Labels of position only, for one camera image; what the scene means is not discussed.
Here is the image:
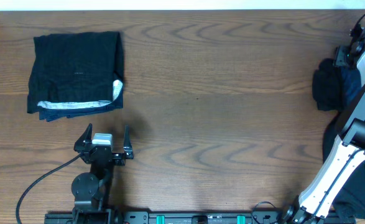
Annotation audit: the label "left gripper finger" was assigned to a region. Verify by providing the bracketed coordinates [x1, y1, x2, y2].
[123, 125, 132, 154]
[75, 123, 93, 146]

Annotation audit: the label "blue denim shorts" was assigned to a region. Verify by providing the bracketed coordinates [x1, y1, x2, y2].
[341, 67, 365, 164]

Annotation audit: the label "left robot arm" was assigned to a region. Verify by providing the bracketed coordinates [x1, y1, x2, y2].
[71, 124, 134, 224]

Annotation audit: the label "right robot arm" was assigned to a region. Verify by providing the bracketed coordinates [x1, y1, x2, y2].
[252, 23, 365, 223]

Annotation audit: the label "folded black shorts white trim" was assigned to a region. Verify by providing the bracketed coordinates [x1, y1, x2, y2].
[27, 31, 124, 122]

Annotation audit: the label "black garment pile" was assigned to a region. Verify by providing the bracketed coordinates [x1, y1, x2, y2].
[312, 58, 365, 219]

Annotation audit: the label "black mounting rail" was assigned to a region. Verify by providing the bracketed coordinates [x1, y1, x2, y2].
[44, 210, 357, 224]

